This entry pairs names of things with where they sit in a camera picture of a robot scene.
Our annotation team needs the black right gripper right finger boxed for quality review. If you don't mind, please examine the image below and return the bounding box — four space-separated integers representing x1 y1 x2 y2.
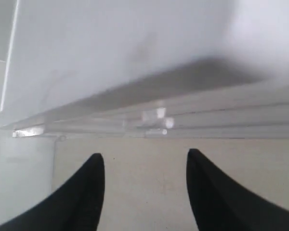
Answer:
186 149 289 231

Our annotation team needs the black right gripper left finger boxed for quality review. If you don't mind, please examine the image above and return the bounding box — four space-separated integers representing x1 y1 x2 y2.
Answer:
0 154 104 231

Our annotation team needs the white plastic drawer cabinet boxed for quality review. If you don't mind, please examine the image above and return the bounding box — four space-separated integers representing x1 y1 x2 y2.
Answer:
0 0 289 139

